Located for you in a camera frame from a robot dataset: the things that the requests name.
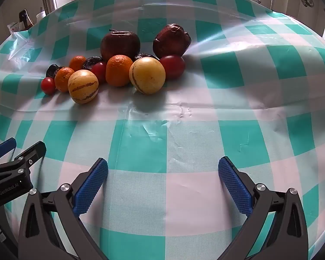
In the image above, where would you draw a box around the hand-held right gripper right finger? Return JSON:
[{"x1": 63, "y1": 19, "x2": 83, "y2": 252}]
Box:
[{"x1": 218, "y1": 156, "x2": 309, "y2": 260}]

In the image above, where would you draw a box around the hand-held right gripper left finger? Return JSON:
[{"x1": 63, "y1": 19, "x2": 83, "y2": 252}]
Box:
[{"x1": 18, "y1": 157, "x2": 110, "y2": 260}]

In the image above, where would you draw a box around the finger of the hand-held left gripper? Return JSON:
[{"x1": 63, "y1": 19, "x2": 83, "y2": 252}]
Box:
[
  {"x1": 0, "y1": 141, "x2": 47, "y2": 179},
  {"x1": 0, "y1": 138, "x2": 17, "y2": 166}
]

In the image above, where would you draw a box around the small red tomato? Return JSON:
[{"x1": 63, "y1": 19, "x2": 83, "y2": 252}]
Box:
[{"x1": 41, "y1": 77, "x2": 56, "y2": 95}]

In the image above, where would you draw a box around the medium orange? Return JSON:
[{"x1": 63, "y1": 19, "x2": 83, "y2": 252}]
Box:
[{"x1": 54, "y1": 67, "x2": 76, "y2": 93}]

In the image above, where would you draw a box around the heavily striped pepino melon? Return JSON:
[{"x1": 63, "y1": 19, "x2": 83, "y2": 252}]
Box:
[{"x1": 68, "y1": 70, "x2": 99, "y2": 104}]

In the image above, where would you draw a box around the dark brown wrinkled fruit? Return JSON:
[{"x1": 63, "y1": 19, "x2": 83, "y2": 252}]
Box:
[
  {"x1": 133, "y1": 53, "x2": 160, "y2": 61},
  {"x1": 45, "y1": 64, "x2": 65, "y2": 78},
  {"x1": 82, "y1": 56, "x2": 104, "y2": 70}
]

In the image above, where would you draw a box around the small orange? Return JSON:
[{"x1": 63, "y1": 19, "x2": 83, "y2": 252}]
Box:
[{"x1": 69, "y1": 56, "x2": 87, "y2": 72}]

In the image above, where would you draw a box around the medium red tomato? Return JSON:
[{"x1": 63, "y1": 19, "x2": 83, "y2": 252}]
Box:
[{"x1": 91, "y1": 61, "x2": 108, "y2": 85}]

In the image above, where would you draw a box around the large orange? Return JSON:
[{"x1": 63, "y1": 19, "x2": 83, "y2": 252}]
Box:
[{"x1": 106, "y1": 55, "x2": 134, "y2": 87}]

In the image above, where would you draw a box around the pale yellow pepino melon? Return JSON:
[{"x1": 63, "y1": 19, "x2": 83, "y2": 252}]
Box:
[{"x1": 129, "y1": 57, "x2": 166, "y2": 95}]

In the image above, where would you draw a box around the large red tomato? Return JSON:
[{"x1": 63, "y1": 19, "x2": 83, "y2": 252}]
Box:
[{"x1": 159, "y1": 55, "x2": 186, "y2": 81}]

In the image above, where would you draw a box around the round dark red apple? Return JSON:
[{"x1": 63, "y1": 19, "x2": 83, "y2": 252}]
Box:
[{"x1": 100, "y1": 29, "x2": 141, "y2": 61}]

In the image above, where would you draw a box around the wrinkled dark red apple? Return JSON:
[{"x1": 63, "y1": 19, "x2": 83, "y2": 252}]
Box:
[{"x1": 152, "y1": 24, "x2": 192, "y2": 59}]

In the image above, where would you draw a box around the teal white checkered tablecloth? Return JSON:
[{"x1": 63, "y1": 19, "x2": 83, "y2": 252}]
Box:
[{"x1": 0, "y1": 0, "x2": 325, "y2": 260}]

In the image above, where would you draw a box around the small white red carton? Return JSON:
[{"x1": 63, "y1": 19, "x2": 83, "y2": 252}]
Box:
[{"x1": 7, "y1": 22, "x2": 21, "y2": 37}]

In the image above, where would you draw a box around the dark glass bottle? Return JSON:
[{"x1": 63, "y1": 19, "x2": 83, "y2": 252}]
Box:
[{"x1": 18, "y1": 9, "x2": 34, "y2": 31}]

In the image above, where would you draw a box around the stainless steel thermos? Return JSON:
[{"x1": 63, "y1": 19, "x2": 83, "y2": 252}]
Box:
[{"x1": 41, "y1": 0, "x2": 58, "y2": 15}]

